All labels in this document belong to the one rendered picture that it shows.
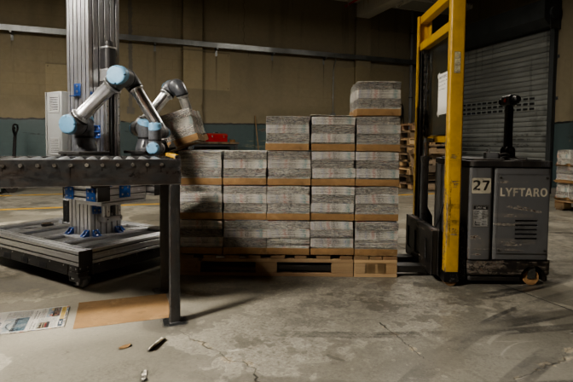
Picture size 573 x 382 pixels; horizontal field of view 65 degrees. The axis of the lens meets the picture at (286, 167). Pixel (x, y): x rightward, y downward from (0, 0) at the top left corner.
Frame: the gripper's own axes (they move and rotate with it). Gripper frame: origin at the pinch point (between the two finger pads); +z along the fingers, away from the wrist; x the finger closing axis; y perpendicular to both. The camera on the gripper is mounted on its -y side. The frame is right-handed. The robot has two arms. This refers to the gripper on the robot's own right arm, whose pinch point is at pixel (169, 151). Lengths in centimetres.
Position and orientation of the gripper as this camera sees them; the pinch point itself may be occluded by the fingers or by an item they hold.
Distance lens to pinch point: 311.0
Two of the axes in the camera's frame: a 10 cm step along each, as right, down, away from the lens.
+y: -3.2, -9.5, -0.5
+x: -9.5, 3.2, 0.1
